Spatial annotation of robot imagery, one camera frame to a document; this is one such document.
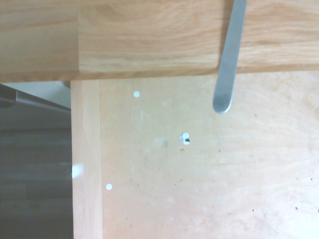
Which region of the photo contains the light wooden drawer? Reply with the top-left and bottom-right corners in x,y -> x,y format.
70,71 -> 319,239

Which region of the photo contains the silver metal fork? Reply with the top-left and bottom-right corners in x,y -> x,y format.
212,0 -> 248,115

